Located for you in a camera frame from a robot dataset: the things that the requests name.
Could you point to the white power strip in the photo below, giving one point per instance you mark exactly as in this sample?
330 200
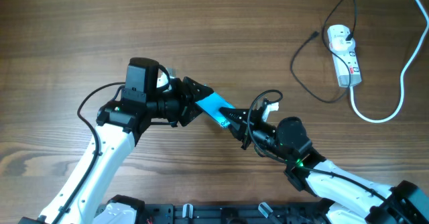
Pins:
346 65

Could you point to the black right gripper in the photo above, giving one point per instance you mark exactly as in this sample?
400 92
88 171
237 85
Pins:
249 130

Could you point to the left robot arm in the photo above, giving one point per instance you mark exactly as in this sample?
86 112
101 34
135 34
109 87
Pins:
138 104

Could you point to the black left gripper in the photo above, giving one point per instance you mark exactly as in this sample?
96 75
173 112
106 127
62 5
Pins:
184 100

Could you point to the white USB charger plug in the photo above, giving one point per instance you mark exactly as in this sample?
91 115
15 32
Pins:
340 45

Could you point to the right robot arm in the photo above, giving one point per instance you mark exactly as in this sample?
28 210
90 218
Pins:
347 197

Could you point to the blue Galaxy smartphone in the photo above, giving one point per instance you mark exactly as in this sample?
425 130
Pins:
211 105

